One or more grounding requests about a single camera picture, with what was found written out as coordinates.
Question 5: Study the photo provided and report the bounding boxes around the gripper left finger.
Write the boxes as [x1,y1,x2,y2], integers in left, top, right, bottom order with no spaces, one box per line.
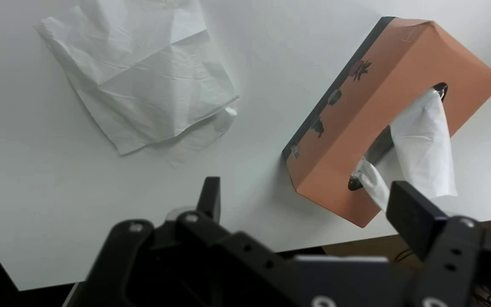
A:
[76,177,300,307]

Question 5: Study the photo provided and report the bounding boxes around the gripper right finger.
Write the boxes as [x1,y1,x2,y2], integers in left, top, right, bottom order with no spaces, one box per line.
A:
[386,180,491,307]

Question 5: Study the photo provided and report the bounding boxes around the white tissue in box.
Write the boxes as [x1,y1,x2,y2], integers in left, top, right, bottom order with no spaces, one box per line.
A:
[351,88,458,213]

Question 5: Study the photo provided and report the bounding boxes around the orange tissue box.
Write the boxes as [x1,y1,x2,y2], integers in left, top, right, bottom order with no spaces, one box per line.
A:
[283,16,491,229]

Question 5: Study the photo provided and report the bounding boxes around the crumpled white tissue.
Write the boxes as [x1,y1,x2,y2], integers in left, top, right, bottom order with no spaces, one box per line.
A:
[34,0,240,156]

